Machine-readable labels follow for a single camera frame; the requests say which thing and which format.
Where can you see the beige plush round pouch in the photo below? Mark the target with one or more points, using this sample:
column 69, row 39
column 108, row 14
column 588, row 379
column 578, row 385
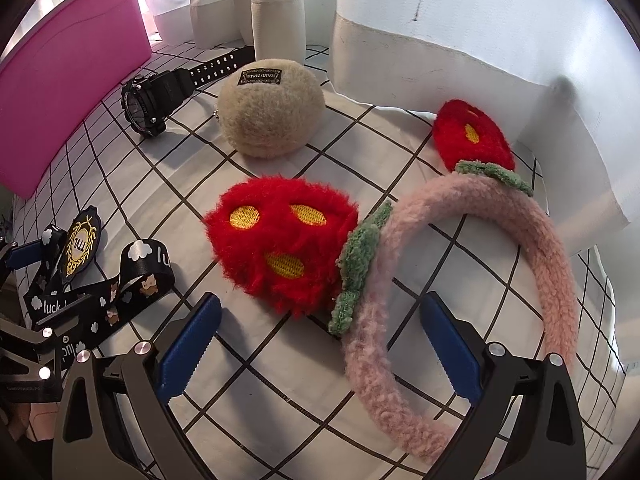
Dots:
column 270, row 108

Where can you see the pink storage box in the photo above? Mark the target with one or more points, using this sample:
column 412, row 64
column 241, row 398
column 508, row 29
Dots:
column 55, row 77

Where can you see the person's left hand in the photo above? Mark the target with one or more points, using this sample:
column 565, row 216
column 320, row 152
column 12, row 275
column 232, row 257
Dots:
column 34, row 421

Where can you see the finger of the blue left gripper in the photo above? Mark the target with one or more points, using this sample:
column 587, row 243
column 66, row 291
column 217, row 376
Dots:
column 69, row 325
column 16, row 257

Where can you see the white curtain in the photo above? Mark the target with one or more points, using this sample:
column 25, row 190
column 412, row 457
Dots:
column 560, row 76

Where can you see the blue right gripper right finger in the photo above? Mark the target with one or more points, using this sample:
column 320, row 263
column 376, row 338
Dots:
column 457, row 345

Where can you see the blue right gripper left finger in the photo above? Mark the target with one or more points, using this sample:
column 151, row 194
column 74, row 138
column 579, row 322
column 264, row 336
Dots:
column 182, row 344

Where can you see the black digital wrist watch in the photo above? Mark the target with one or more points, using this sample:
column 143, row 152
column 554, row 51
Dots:
column 148, row 101

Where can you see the pink fluffy flower headband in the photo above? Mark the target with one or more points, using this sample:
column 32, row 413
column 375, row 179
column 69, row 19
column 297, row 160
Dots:
column 301, row 247

